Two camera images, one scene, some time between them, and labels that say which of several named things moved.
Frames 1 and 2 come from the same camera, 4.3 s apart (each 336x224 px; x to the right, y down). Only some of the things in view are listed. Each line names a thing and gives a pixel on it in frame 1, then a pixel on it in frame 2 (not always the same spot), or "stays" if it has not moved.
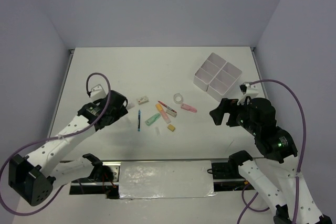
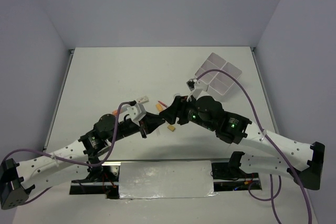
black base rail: [224, 178] stays
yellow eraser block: [171, 127] stays
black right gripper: [226, 105] → [177, 109]
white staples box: [143, 100] stays
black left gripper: [119, 113] → [149, 122]
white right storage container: [223, 81] stays
